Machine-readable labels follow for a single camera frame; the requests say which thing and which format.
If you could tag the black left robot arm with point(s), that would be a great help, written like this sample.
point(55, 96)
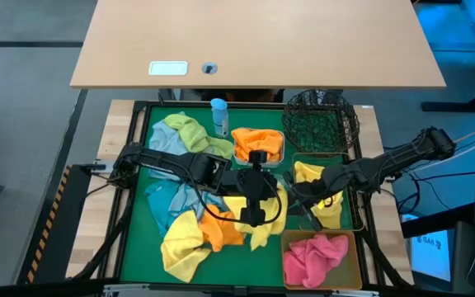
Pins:
point(167, 158)

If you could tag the green table mat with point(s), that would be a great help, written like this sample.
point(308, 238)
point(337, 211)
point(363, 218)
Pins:
point(245, 268)

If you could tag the black table frame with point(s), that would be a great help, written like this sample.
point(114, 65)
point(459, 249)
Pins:
point(262, 104)

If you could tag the blue spray bottle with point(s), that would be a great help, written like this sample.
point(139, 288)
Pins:
point(219, 117)

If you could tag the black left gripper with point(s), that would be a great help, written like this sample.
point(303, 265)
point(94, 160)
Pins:
point(256, 187)

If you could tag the tan plastic bin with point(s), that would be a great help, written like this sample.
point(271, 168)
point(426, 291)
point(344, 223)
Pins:
point(353, 272)

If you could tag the light wooden desk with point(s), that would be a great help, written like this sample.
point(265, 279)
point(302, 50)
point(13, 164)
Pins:
point(262, 41)

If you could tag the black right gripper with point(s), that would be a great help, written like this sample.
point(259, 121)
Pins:
point(320, 187)

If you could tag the turquoise microfiber towel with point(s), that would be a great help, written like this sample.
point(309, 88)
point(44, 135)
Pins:
point(159, 204)

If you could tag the black hazard striped plate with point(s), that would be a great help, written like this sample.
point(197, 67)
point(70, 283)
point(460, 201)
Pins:
point(56, 231)

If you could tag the white rectangular desk plate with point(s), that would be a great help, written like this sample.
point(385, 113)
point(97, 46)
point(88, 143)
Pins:
point(168, 68)

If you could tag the pink microfiber towel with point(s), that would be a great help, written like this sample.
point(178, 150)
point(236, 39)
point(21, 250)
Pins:
point(307, 268)
point(336, 246)

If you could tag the white plastic bin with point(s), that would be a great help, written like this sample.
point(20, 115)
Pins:
point(276, 163)

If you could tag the pale blue microfiber towel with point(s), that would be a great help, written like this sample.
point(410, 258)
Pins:
point(188, 202)

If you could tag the white labelled box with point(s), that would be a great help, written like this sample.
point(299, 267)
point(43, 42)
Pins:
point(431, 255)

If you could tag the pale mint microfiber towel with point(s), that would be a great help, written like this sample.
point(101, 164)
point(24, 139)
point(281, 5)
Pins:
point(165, 142)

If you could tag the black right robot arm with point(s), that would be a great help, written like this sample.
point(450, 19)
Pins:
point(386, 165)

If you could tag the black desk foot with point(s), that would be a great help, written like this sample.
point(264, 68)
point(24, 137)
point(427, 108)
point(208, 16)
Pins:
point(460, 106)

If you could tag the lime green microfiber towel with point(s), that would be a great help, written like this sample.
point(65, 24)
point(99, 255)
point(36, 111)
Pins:
point(222, 147)
point(188, 130)

